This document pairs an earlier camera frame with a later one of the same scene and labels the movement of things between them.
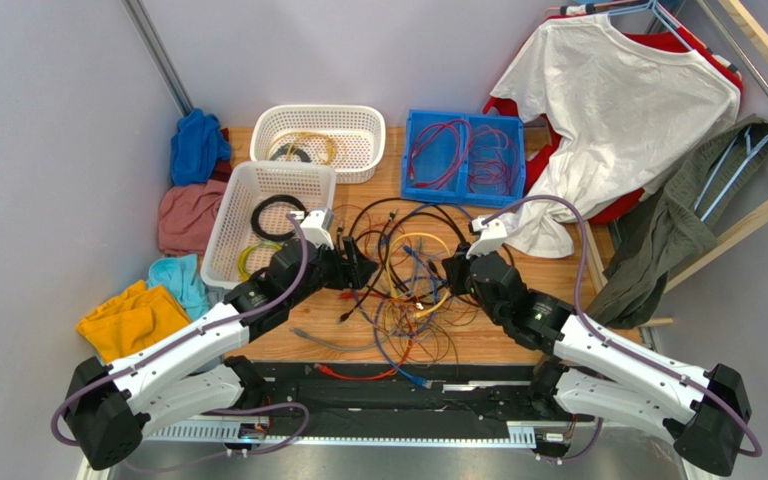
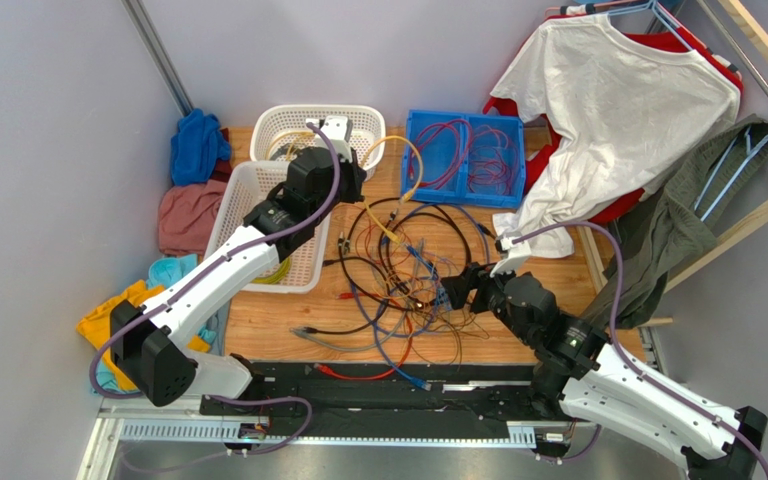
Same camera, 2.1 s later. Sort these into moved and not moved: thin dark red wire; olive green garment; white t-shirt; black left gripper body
Moved: black left gripper body
Not moved: white t-shirt; olive green garment; thin dark red wire
